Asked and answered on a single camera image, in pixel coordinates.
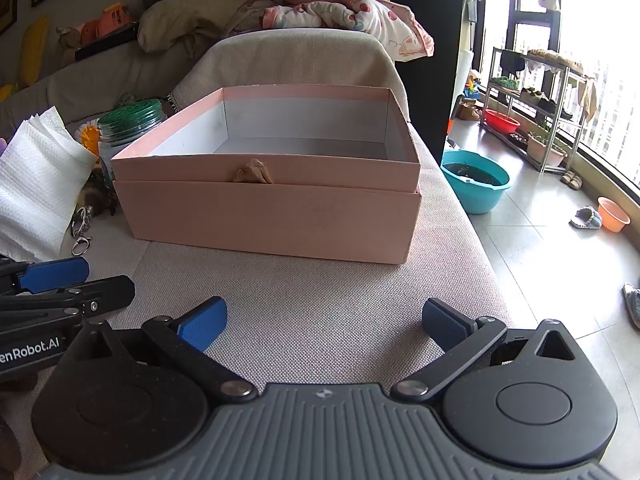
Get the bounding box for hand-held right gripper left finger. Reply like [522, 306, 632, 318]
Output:
[65, 296, 258, 403]

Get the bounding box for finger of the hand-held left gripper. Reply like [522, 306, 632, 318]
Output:
[0, 275, 136, 328]
[0, 256, 91, 296]

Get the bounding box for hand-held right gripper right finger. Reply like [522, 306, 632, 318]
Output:
[390, 298, 591, 403]

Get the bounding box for brown furry keychain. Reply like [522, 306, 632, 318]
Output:
[70, 170, 119, 256]

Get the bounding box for pink cardboard box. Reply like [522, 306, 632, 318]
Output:
[111, 85, 422, 264]

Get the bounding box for orange flower toy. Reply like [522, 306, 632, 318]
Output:
[75, 122, 103, 157]

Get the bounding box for white paper towel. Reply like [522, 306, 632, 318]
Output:
[0, 106, 98, 263]

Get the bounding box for beige sofa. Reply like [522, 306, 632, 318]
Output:
[0, 27, 516, 480]

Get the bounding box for teal plastic basin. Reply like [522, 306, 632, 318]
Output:
[440, 149, 512, 215]

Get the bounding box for tan cloth knot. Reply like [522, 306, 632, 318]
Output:
[232, 158, 275, 186]

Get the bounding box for green lid jar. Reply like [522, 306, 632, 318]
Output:
[96, 98, 167, 181]

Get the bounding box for grey slipper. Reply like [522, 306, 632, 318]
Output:
[569, 206, 603, 231]

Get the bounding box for grey shoe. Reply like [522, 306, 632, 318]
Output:
[621, 282, 640, 331]

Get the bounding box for flower pot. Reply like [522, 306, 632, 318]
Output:
[526, 130, 568, 167]

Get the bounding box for small orange basin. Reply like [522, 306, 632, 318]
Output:
[597, 196, 632, 233]

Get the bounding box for metal shoe rack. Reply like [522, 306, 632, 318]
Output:
[482, 46, 596, 176]

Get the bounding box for red plastic basin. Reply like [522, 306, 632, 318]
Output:
[482, 109, 522, 134]

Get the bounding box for brown boots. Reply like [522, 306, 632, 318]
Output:
[457, 97, 483, 122]

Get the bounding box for yellow plush toy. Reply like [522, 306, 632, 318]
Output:
[20, 14, 51, 86]

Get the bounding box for beige plush toy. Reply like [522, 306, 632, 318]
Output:
[55, 25, 83, 53]

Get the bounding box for black tablet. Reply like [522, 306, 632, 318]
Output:
[74, 22, 138, 62]

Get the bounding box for orange plastic toy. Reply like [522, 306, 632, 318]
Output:
[80, 4, 138, 46]

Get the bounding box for beige cushion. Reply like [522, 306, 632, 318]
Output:
[137, 0, 251, 58]

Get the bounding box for dark framed picture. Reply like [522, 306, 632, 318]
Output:
[0, 0, 21, 36]

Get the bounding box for beige hanging cloth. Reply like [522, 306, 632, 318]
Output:
[527, 49, 598, 121]

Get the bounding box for printed pink blanket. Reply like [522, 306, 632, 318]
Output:
[225, 0, 435, 63]

